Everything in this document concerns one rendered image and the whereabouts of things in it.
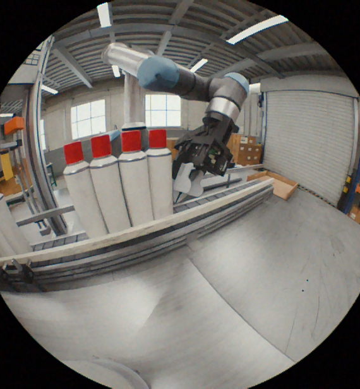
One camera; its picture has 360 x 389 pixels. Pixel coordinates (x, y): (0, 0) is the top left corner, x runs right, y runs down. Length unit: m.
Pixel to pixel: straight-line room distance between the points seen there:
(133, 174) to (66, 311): 0.26
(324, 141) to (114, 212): 4.20
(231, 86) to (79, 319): 0.51
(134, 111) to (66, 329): 0.66
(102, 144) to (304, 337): 0.49
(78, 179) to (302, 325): 0.48
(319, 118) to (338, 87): 1.13
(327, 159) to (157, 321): 4.11
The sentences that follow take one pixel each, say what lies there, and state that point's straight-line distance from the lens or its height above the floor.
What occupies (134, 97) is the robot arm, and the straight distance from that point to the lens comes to 0.59.
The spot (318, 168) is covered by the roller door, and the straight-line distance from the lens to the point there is 4.13.
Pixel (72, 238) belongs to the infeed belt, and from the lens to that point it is 0.36.
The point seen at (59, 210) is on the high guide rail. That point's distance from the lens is 0.33.
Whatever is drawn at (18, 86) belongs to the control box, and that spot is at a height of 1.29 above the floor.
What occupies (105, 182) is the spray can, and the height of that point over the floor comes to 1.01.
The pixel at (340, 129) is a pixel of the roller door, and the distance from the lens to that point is 4.16.
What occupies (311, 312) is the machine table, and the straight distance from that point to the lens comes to 0.37.
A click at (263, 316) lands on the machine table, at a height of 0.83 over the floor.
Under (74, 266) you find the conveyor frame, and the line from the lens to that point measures 0.31.
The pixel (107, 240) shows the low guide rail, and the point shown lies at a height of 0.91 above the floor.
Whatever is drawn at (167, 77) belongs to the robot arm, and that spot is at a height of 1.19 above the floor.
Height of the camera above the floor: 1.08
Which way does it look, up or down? 27 degrees down
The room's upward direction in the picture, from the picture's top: straight up
